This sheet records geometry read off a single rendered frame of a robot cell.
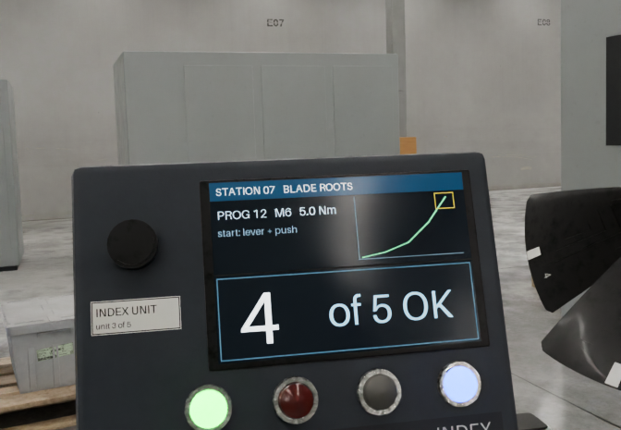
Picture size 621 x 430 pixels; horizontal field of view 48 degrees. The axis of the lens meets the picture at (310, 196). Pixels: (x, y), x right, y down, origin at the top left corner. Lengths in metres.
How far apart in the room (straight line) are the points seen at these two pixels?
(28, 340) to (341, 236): 3.11
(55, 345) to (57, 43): 9.84
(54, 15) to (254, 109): 7.11
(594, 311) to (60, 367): 2.84
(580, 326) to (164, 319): 0.75
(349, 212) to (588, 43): 3.68
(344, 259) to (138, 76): 5.89
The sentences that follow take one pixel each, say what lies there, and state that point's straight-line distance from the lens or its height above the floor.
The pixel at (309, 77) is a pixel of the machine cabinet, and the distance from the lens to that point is 6.64.
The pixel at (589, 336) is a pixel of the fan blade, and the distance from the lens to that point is 1.06.
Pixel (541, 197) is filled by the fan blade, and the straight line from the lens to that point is 1.37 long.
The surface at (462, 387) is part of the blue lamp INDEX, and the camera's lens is 0.44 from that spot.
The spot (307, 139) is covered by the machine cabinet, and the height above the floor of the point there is 1.25.
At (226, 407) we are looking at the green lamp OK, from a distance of 0.42.
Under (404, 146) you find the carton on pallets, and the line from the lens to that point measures 9.20.
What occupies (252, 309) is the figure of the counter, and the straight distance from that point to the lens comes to 0.42.
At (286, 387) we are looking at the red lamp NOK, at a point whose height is 1.13.
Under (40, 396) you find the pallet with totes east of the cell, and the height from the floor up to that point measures 0.15.
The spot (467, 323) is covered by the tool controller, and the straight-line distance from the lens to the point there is 0.45.
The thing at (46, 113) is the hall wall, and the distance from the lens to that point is 12.89.
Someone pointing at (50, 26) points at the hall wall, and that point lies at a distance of 13.03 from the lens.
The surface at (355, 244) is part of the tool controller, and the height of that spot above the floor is 1.20.
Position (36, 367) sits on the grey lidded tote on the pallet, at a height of 0.26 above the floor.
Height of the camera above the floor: 1.27
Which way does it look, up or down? 5 degrees down
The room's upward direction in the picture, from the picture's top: 2 degrees counter-clockwise
